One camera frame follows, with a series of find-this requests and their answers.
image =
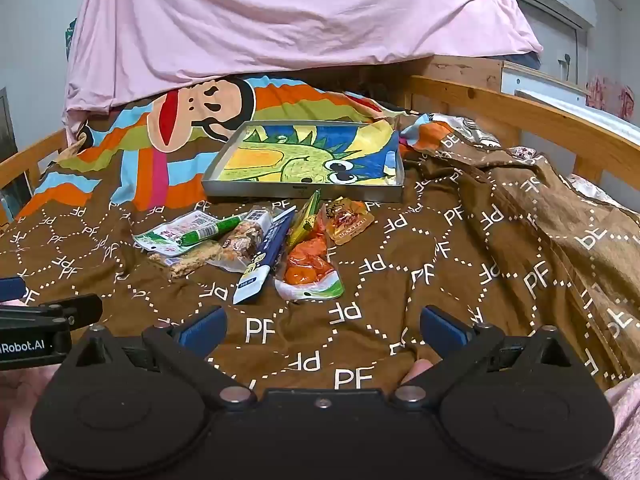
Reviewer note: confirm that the blue cloth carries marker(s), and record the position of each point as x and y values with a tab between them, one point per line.
527	60

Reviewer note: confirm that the blue and white packet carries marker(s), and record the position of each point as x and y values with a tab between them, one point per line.
265	255

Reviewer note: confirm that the metal tray with dinosaur picture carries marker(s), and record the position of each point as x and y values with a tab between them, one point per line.
300	160

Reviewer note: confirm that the white pink snack packet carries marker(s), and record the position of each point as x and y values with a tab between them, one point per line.
160	235

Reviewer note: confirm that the wooden bed frame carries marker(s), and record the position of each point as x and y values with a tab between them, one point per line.
500	101

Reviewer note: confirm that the beige crisp bar packet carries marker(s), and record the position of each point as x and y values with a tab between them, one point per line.
187	262

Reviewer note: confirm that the clear packet with red label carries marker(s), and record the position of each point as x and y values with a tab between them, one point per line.
227	252

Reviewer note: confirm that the clear packet of oranges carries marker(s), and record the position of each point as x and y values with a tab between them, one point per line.
307	265

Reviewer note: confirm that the golden orange packet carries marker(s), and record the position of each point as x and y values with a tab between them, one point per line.
350	221

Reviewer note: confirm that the dark framed panel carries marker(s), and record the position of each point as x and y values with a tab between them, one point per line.
12	160

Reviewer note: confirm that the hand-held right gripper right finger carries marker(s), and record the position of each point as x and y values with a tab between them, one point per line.
442	329

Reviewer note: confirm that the yellow and green packet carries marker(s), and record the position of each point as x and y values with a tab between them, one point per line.
306	220

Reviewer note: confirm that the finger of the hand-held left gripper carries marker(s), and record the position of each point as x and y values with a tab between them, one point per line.
55	311
11	289

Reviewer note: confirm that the pink sheet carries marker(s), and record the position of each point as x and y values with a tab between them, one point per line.
300	20

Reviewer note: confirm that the monkey print bed sheet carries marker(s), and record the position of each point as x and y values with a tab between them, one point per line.
150	160

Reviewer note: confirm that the pink pyjama trousers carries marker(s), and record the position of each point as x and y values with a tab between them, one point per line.
20	425

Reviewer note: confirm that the nut bar packet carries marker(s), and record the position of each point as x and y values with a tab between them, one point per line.
255	232

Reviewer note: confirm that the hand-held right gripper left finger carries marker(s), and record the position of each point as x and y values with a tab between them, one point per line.
202	331

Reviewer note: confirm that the green stick packet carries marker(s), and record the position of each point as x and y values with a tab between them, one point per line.
210	231

